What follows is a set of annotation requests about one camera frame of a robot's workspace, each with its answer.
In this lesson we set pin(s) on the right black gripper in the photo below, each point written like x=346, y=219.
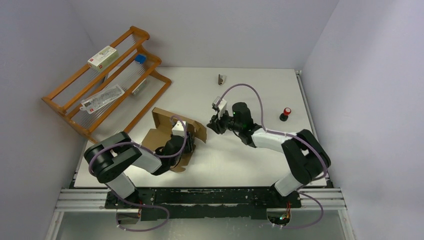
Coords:
x=215, y=124

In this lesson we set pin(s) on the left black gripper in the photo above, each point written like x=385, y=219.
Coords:
x=189, y=142

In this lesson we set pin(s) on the brown cardboard box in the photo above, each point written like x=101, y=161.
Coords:
x=162, y=129

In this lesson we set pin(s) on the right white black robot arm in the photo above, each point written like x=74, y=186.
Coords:
x=306, y=158

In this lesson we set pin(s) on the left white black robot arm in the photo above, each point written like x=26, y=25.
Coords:
x=109, y=159

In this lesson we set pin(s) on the white green carton box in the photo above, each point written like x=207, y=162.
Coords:
x=103, y=58

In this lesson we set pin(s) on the small metal clip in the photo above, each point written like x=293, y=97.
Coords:
x=221, y=79

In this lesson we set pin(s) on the red emergency stop button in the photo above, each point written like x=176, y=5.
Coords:
x=285, y=114

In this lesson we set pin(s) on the small white grey bar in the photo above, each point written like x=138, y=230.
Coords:
x=140, y=87

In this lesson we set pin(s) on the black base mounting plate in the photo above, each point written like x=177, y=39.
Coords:
x=198, y=203

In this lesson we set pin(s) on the blue small object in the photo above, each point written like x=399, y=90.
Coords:
x=140, y=59

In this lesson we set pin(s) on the orange wooden rack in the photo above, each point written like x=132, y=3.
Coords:
x=125, y=112

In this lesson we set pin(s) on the clear plastic packet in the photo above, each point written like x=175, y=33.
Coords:
x=101, y=99

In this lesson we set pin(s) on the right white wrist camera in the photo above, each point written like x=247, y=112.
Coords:
x=220, y=106

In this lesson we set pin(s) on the aluminium frame rail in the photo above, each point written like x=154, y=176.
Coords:
x=93, y=200

